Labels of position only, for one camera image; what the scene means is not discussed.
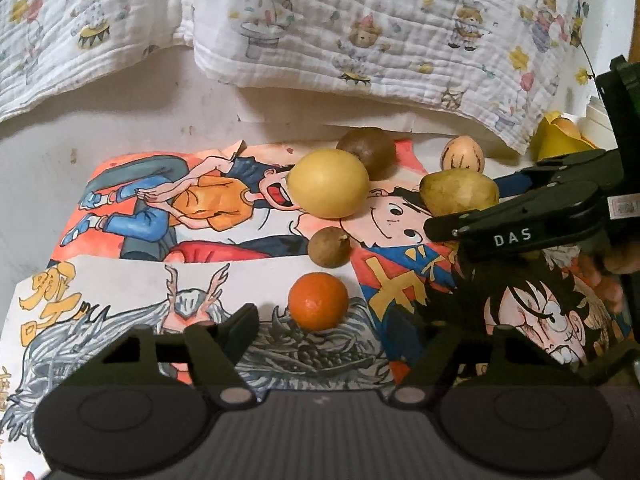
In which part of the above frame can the dark brown round fruit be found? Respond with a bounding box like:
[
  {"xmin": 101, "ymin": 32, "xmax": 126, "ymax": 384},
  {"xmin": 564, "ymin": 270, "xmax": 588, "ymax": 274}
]
[{"xmin": 336, "ymin": 127, "xmax": 396, "ymax": 180}]

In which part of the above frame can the white cup with twig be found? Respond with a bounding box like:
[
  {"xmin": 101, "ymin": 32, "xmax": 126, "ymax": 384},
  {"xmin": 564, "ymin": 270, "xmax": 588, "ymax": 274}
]
[{"xmin": 575, "ymin": 40, "xmax": 617, "ymax": 150}]

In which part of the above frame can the yellow plastic bowl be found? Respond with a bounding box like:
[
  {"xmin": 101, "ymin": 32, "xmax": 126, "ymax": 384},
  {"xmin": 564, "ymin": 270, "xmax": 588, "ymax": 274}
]
[{"xmin": 532, "ymin": 112, "xmax": 597, "ymax": 162}]

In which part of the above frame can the green yellow pear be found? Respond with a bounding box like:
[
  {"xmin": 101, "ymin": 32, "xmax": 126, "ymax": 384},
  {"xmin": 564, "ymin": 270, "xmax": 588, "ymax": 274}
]
[{"xmin": 419, "ymin": 168, "xmax": 499, "ymax": 217}]

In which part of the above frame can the small striped tan melon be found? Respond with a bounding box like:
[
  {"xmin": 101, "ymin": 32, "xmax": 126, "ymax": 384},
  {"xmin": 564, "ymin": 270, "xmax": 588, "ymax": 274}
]
[{"xmin": 440, "ymin": 136, "xmax": 485, "ymax": 174}]

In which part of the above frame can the small orange tangerine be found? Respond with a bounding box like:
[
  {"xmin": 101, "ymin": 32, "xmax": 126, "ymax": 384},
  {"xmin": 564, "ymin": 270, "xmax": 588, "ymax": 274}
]
[{"xmin": 288, "ymin": 272, "xmax": 349, "ymax": 332}]

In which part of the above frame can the colourful anime poster mat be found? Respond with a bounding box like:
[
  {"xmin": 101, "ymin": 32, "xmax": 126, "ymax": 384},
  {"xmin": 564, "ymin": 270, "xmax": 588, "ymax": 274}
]
[{"xmin": 1, "ymin": 141, "xmax": 639, "ymax": 479}]

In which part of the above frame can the small brown kiwi fruit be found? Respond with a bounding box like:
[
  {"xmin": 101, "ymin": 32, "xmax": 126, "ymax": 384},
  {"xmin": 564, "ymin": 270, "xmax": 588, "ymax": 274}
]
[{"xmin": 308, "ymin": 226, "xmax": 352, "ymax": 269}]

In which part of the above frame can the white printed muslin blanket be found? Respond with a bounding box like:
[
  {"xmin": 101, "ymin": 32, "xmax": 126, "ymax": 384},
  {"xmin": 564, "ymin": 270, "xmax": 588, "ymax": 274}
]
[{"xmin": 183, "ymin": 0, "xmax": 590, "ymax": 152}]

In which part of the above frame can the round yellow pear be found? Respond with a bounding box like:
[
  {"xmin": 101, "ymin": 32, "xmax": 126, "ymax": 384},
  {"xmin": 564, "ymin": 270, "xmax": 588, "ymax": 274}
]
[{"xmin": 286, "ymin": 148, "xmax": 370, "ymax": 220}]

